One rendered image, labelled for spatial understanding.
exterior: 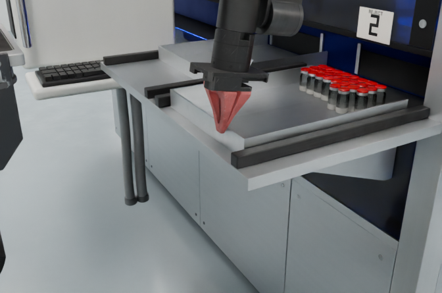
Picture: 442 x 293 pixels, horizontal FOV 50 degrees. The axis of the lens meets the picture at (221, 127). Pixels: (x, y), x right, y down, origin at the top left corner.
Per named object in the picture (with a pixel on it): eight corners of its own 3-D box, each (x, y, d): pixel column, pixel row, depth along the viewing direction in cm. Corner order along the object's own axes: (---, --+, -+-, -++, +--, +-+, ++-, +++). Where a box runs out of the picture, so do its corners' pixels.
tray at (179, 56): (266, 44, 137) (267, 32, 136) (326, 65, 116) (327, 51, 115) (158, 58, 122) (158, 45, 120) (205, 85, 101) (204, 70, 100)
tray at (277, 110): (310, 80, 105) (312, 65, 103) (405, 118, 84) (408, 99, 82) (170, 106, 89) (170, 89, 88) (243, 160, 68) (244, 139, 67)
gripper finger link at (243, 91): (245, 139, 70) (255, 78, 67) (202, 141, 66) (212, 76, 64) (222, 124, 76) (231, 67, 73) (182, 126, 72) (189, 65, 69)
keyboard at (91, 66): (164, 58, 152) (164, 51, 151) (182, 68, 141) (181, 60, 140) (35, 74, 135) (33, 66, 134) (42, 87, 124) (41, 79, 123)
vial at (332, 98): (333, 105, 89) (335, 82, 87) (341, 109, 87) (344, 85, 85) (324, 107, 88) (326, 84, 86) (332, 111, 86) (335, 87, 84)
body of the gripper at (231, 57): (268, 86, 69) (277, 35, 67) (208, 85, 64) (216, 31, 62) (245, 76, 74) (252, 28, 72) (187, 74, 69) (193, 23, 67)
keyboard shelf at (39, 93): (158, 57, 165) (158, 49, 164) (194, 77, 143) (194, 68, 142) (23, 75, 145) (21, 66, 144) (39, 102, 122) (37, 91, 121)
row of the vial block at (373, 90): (313, 86, 100) (315, 65, 98) (377, 112, 86) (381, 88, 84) (305, 87, 99) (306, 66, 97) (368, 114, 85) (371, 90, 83)
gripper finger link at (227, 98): (258, 138, 71) (268, 78, 68) (218, 140, 68) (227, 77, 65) (235, 124, 77) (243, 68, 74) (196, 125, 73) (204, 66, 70)
